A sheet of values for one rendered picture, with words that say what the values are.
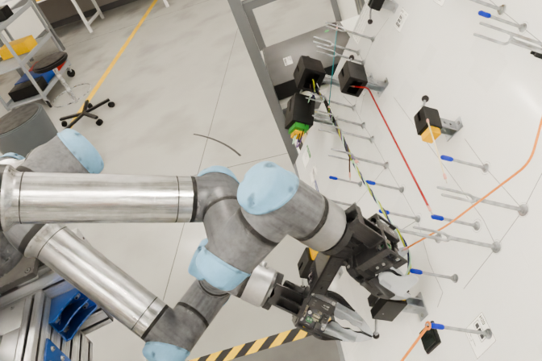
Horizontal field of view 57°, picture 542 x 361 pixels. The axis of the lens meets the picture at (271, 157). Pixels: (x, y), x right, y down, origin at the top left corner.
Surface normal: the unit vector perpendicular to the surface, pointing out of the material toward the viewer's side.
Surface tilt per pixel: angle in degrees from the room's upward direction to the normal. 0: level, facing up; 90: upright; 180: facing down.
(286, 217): 88
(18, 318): 0
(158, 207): 73
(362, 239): 95
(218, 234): 25
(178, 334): 44
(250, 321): 0
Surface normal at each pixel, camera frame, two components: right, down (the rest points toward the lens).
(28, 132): 0.68, 0.29
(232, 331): -0.32, -0.76
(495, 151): -0.94, -0.21
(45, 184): 0.29, -0.59
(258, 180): -0.72, -0.50
